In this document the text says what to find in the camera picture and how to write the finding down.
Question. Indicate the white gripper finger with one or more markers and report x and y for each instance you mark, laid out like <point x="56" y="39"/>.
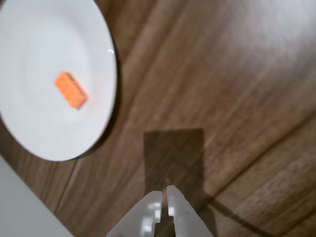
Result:
<point x="184" y="214"/>
<point x="143" y="217"/>

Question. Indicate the orange lego block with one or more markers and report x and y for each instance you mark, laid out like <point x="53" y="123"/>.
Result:
<point x="71" y="90"/>

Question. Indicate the white round plate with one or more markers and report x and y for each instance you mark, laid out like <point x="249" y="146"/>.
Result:
<point x="32" y="98"/>

